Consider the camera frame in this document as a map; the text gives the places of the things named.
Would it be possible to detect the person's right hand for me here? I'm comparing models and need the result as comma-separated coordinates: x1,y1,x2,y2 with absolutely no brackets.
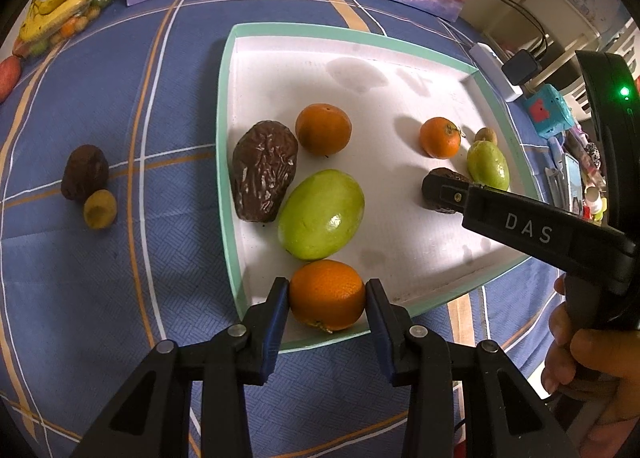
541,277,640,458

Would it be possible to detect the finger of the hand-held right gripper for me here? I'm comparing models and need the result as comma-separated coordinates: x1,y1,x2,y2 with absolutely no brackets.
421,172,638,295

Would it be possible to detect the white power strip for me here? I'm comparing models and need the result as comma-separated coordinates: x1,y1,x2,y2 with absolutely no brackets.
468,42,527,102

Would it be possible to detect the round dark brown fruit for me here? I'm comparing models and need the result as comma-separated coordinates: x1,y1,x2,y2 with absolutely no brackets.
60,144,110,203

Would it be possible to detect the orange with green stem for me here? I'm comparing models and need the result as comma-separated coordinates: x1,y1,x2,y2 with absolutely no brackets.
418,117,462,159

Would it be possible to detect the teal toy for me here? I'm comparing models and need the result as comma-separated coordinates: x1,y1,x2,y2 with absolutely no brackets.
522,84,577,137

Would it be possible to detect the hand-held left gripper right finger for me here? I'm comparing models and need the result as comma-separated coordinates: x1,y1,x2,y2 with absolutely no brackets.
365,279,583,458

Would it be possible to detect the white shelf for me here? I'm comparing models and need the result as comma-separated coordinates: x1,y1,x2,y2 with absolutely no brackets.
510,0,640,106

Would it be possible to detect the long wrinkled brown fruit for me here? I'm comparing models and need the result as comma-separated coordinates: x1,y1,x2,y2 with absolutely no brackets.
231,120,300,223

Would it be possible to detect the round green mango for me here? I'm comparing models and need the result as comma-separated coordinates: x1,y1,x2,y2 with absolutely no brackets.
277,169,366,261

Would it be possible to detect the white box with teal rim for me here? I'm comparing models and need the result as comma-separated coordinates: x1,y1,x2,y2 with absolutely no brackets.
215,22,546,354

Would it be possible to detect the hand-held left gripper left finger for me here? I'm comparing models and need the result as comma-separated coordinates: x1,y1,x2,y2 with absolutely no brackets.
70,277,292,458

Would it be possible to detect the clear plastic fruit tray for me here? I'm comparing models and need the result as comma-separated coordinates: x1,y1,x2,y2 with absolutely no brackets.
14,0,123,59

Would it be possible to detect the pointed green mango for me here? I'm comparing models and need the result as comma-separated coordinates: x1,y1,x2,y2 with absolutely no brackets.
466,140,511,191

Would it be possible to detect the black charger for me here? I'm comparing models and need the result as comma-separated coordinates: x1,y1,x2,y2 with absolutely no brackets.
501,50,544,86

